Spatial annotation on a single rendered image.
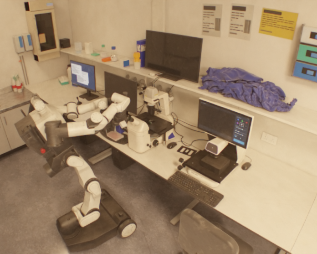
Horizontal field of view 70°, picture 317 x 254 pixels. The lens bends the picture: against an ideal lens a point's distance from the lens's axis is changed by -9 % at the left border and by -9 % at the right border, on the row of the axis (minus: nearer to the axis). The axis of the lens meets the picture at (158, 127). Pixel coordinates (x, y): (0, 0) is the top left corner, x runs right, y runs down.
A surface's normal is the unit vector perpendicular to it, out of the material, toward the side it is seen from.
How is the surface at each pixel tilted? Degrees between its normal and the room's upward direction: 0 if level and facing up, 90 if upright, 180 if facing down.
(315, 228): 0
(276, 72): 90
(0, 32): 90
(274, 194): 0
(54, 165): 90
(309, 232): 0
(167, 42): 86
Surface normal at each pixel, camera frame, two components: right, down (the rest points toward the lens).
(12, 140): 0.73, 0.34
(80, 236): 0.00, -0.86
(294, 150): -0.69, 0.36
